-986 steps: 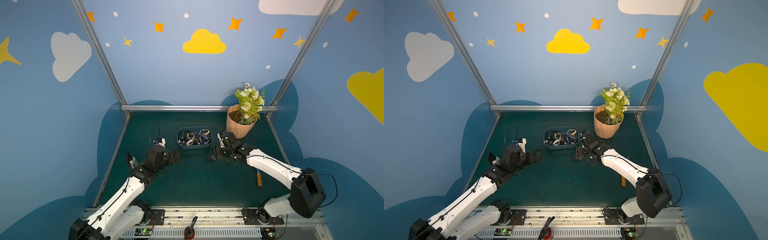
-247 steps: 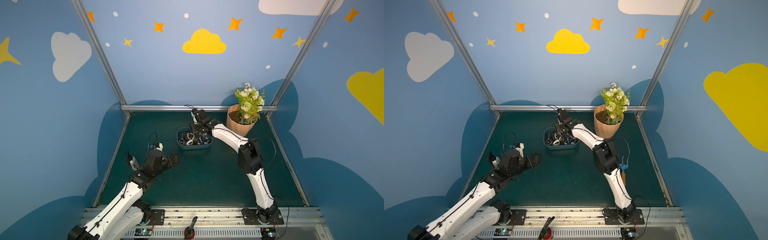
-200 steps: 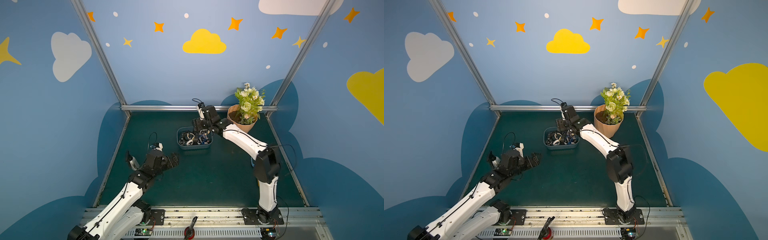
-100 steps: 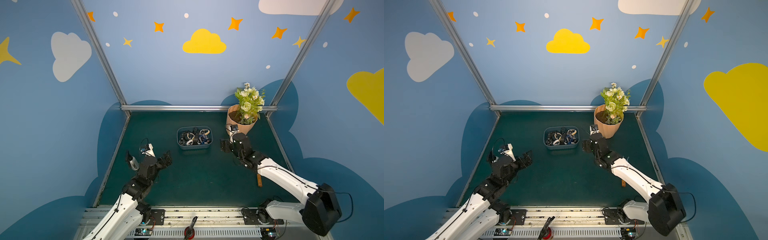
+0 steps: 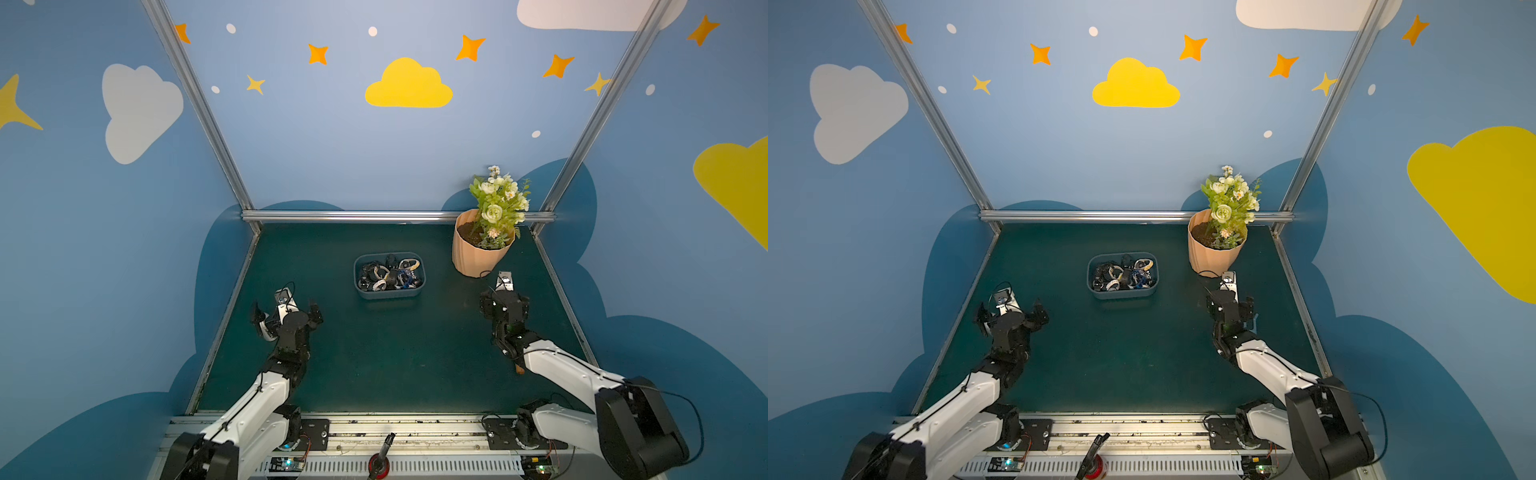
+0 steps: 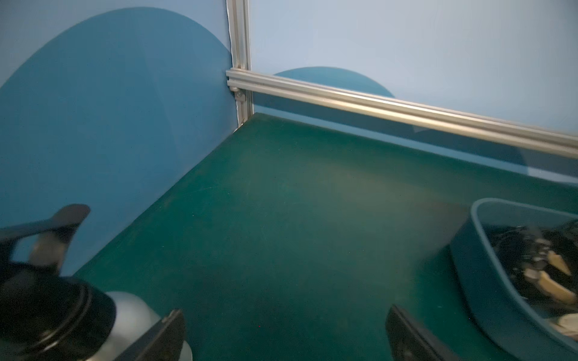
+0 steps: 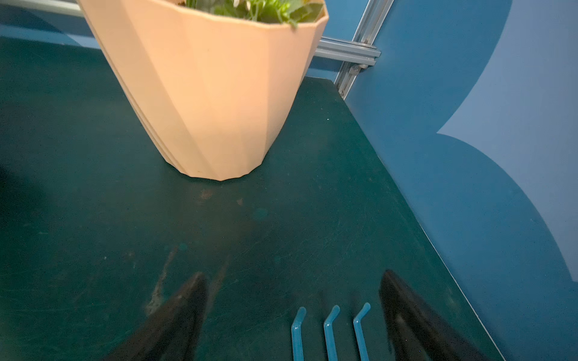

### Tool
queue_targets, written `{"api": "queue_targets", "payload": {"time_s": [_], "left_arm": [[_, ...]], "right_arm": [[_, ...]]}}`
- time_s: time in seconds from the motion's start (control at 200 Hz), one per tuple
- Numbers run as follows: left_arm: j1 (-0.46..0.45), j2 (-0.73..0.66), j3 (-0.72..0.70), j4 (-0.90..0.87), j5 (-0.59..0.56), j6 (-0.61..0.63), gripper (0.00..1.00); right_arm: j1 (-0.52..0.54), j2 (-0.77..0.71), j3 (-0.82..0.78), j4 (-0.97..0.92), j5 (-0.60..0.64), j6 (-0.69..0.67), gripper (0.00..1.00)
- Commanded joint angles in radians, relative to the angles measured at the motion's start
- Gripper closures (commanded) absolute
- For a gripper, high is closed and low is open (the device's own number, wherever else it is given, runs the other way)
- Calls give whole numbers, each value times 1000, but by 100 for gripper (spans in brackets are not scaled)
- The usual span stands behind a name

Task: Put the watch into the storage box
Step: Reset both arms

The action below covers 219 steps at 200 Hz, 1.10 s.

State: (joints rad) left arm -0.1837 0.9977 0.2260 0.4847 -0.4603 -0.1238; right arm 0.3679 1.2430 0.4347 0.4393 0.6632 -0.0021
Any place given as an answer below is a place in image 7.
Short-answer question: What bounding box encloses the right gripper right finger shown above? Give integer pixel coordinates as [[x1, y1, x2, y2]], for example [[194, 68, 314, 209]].
[[379, 269, 489, 360]]

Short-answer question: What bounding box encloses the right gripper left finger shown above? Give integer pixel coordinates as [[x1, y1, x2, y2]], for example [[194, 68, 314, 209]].
[[104, 272, 209, 360]]

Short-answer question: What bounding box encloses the ribbed terracotta flower pot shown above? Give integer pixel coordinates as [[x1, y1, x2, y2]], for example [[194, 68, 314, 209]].
[[79, 1, 329, 181]]

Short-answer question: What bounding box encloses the artificial white flower plant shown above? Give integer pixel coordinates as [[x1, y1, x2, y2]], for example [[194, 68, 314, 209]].
[[177, 0, 325, 28]]

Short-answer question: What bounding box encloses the blue garden fork wooden handle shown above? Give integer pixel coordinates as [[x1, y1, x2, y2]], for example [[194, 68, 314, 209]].
[[291, 302, 371, 361]]

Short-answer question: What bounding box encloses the aluminium right frame post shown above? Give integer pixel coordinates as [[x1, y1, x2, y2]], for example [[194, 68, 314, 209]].
[[334, 0, 394, 99]]

